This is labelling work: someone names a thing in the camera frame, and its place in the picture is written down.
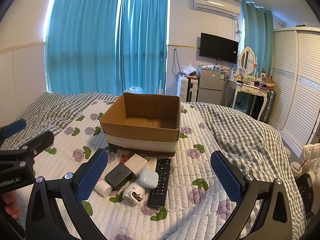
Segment white floral quilt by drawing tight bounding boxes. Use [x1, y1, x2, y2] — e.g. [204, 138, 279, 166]
[15, 99, 242, 240]

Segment black wall television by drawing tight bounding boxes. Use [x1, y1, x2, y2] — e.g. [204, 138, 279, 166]
[199, 32, 239, 64]

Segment oval white mirror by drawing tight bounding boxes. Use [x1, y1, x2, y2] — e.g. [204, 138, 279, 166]
[238, 47, 257, 76]

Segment plastic bag on suitcase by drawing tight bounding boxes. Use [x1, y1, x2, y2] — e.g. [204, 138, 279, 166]
[181, 64, 200, 77]

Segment teal curtain beside wardrobe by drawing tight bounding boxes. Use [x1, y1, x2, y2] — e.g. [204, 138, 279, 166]
[241, 0, 275, 81]

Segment white earbuds case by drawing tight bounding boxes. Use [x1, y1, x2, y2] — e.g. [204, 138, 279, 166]
[137, 168, 159, 189]

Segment white dressing table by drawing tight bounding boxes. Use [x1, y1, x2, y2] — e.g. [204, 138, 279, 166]
[227, 77, 272, 123]

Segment black charger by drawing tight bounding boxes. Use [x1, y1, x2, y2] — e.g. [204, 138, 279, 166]
[104, 163, 133, 191]

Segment white air conditioner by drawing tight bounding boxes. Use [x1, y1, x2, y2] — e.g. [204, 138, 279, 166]
[194, 0, 241, 19]

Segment wide teal curtain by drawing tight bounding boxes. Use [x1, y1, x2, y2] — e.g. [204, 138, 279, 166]
[44, 0, 123, 97]

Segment white plug adapter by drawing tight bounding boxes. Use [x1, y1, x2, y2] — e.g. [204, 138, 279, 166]
[122, 182, 146, 206]

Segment cardboard box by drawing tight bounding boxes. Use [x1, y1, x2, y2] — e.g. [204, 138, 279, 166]
[99, 93, 181, 156]

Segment white small bottle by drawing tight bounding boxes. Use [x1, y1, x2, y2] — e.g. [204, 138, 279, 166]
[94, 177, 113, 197]

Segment white suitcase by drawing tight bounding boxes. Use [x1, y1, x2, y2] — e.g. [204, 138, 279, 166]
[178, 76, 200, 103]

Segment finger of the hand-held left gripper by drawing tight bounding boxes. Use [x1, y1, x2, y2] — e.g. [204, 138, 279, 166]
[0, 130, 55, 167]
[0, 119, 27, 140]

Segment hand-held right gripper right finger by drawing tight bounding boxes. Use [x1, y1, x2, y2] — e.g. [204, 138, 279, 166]
[210, 150, 307, 240]

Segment cup with red straw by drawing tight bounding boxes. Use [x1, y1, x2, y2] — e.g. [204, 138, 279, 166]
[290, 159, 306, 178]

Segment white power adapter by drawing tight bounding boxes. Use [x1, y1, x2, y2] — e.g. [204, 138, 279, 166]
[124, 154, 157, 178]

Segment hanging wall cables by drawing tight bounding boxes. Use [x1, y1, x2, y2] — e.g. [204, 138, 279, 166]
[172, 48, 183, 78]

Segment blue basket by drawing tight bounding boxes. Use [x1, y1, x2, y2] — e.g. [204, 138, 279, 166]
[233, 101, 249, 112]

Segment black remote control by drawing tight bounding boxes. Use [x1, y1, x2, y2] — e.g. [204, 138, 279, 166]
[147, 158, 172, 207]

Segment narrow teal curtain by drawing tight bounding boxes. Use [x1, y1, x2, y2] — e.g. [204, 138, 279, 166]
[116, 0, 169, 95]

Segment silver small fridge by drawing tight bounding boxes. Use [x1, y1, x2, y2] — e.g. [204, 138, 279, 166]
[196, 67, 225, 105]

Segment person's left hand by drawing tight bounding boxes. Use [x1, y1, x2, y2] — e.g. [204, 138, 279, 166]
[2, 191, 22, 220]

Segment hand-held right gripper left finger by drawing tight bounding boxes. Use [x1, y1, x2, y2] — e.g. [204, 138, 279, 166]
[25, 148, 109, 240]

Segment silver suitcase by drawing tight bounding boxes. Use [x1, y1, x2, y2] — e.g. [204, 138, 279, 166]
[258, 89, 277, 124]

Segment white padded jacket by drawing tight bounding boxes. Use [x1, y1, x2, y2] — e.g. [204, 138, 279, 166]
[299, 142, 320, 173]

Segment white louvered wardrobe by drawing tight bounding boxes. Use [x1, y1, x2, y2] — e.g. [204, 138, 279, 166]
[266, 26, 320, 151]

